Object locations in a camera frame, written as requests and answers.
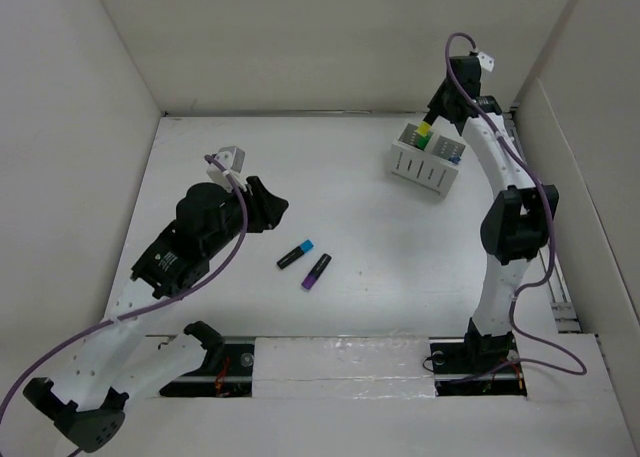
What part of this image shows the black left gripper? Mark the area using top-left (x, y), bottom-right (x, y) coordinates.
top-left (203, 176), bottom-right (287, 258)

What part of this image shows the yellow cap black highlighter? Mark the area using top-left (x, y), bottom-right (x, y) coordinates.
top-left (416, 121), bottom-right (431, 137)

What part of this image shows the green cap black highlighter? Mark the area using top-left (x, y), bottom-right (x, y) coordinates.
top-left (415, 133), bottom-right (431, 150)

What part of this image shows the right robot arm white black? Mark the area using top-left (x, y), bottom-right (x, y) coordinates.
top-left (426, 51), bottom-right (559, 377)

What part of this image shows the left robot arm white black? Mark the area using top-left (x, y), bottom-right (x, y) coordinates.
top-left (23, 174), bottom-right (289, 453)

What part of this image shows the white slotted pen holder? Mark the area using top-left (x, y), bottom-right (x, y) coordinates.
top-left (386, 119), bottom-right (466, 198)

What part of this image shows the blue cap black highlighter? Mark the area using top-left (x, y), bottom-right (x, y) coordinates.
top-left (276, 239), bottom-right (314, 270)

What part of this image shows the purple cap black highlighter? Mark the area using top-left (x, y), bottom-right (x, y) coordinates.
top-left (301, 253), bottom-right (332, 291)

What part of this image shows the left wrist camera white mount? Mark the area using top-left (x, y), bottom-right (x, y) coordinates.
top-left (204, 146), bottom-right (247, 192)

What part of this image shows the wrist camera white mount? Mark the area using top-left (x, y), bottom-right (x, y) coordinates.
top-left (476, 52), bottom-right (496, 74)
top-left (204, 146), bottom-right (247, 192)

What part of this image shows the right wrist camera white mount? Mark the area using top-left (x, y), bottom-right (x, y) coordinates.
top-left (476, 52), bottom-right (496, 74)

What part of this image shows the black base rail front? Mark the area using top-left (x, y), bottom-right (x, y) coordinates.
top-left (160, 336), bottom-right (527, 398)

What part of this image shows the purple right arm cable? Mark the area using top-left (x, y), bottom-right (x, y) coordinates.
top-left (444, 32), bottom-right (587, 384)

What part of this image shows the aluminium rail right side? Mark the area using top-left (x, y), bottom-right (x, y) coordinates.
top-left (504, 112), bottom-right (582, 334)

